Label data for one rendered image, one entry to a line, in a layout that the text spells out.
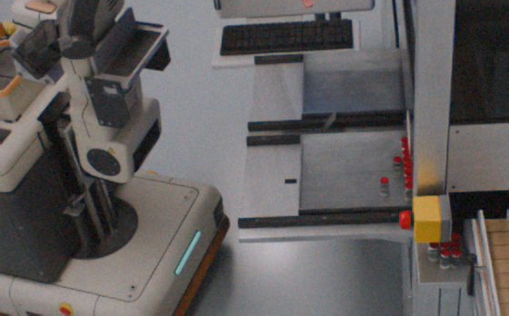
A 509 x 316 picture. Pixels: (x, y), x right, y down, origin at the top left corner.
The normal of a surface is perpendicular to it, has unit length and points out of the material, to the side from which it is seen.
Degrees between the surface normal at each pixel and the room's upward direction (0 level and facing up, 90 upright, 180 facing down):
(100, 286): 0
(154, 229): 0
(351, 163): 0
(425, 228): 90
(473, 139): 90
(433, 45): 90
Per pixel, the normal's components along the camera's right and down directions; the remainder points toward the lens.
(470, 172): -0.02, 0.71
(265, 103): -0.07, -0.70
